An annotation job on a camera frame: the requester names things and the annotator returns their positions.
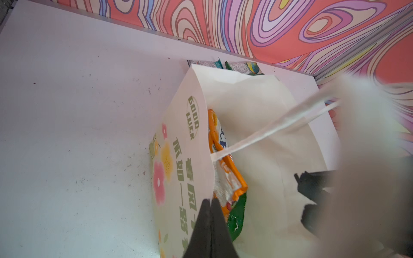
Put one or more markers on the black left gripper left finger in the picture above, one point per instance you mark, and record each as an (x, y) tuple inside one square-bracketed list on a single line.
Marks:
[(200, 242)]

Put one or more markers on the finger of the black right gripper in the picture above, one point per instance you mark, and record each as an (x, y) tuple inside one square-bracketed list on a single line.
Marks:
[(312, 185), (311, 216)]

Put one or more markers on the dark green snack packet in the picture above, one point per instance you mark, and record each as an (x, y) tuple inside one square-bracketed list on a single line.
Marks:
[(246, 67)]

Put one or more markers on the green yellow Fox's candy packet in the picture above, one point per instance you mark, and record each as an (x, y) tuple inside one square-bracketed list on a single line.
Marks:
[(235, 220)]

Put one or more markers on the white paper gift bag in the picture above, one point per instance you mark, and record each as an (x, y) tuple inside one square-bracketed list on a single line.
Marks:
[(347, 126)]

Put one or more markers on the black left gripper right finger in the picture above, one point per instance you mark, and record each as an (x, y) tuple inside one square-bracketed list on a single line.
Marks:
[(221, 242)]

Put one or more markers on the orange Fox's candy packet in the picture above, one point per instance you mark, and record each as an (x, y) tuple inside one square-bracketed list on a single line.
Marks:
[(230, 185)]

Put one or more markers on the teal snack packet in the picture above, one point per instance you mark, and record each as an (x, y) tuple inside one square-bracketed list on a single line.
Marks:
[(213, 64)]

